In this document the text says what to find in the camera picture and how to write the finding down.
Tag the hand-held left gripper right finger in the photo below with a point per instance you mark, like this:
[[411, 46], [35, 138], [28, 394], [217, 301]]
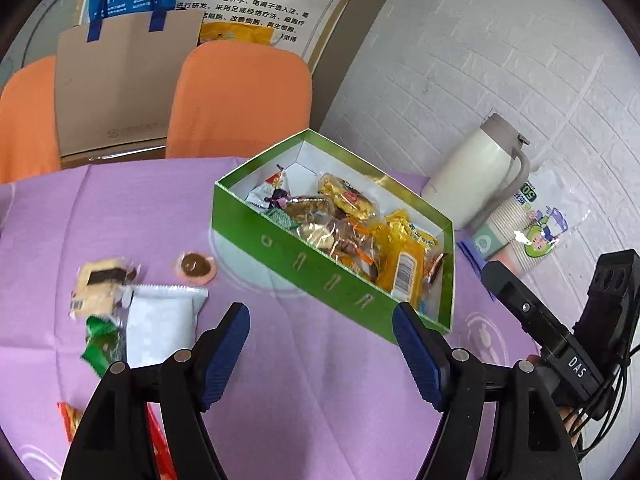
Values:
[[417, 360]]

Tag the cream packet black stripe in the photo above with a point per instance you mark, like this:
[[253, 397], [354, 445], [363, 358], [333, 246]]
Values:
[[95, 285]]

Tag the large yellow packet white label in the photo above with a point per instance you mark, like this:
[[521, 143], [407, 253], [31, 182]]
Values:
[[405, 270]]

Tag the green patterned snack packet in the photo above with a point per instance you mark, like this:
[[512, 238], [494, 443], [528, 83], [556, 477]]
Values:
[[277, 217]]

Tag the red white blue snack packet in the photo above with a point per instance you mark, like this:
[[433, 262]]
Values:
[[276, 180]]

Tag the small white green packet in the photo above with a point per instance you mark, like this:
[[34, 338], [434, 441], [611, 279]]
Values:
[[259, 196]]

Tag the orange chair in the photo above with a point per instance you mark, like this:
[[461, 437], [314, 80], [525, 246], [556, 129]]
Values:
[[240, 100], [25, 120]]

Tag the green cardboard box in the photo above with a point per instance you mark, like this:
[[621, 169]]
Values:
[[300, 265]]

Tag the round brown snack packet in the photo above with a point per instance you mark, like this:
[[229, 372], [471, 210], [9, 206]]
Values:
[[195, 266]]

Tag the framed text board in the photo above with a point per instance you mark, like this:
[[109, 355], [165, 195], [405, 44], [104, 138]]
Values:
[[260, 0]]

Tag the golden packet dark label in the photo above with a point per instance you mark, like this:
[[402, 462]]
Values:
[[345, 195]]

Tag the person's right hand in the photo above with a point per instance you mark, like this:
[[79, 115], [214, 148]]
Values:
[[571, 427]]

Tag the white thermos jug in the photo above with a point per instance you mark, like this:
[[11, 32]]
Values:
[[470, 170]]

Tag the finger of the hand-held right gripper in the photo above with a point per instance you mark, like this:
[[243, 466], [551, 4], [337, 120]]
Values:
[[520, 305]]

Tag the purple tablecloth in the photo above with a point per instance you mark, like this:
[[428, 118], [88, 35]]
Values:
[[310, 385]]

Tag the red yellow snack packet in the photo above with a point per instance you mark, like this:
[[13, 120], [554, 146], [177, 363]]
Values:
[[70, 417]]

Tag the olive brown snack packet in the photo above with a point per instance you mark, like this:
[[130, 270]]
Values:
[[307, 207]]

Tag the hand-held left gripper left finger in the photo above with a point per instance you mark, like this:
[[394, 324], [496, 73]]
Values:
[[227, 355]]

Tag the pack of paper cups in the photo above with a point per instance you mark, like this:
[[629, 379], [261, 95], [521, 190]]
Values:
[[525, 230]]

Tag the purple snack packet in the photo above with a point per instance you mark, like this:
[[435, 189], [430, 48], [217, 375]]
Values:
[[280, 200]]

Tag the dark round snack packet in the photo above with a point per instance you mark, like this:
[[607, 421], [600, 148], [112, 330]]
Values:
[[435, 270]]

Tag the clear packet brown pastry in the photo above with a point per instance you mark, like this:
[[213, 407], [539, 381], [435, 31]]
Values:
[[320, 232], [357, 247]]

